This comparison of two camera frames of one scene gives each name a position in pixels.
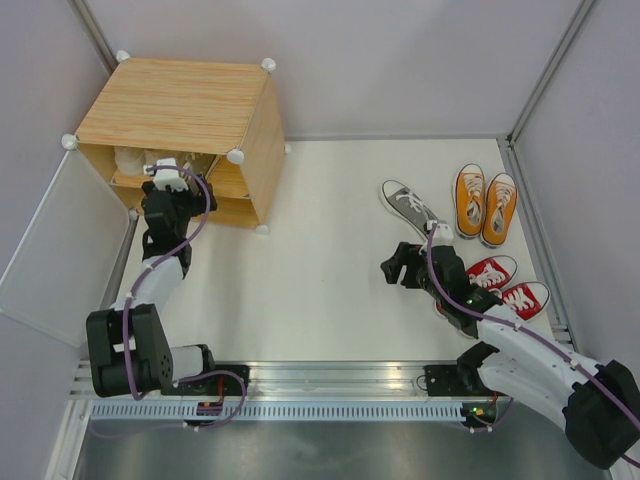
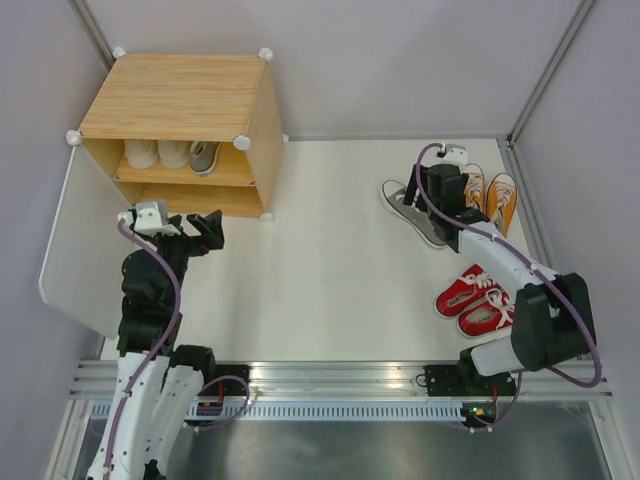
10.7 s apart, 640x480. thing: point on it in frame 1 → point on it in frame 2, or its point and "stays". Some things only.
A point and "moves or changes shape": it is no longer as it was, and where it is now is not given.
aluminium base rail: x=313 y=379 stays
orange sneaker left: x=469 y=200 stays
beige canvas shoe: x=129 y=161 → x=141 y=153
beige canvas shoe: x=149 y=157 → x=173 y=153
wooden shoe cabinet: x=219 y=119 stays
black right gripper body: x=422 y=278 → x=463 y=183
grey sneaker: x=409 y=204 stays
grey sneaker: x=197 y=163 moves or changes shape
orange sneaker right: x=501 y=194 stays
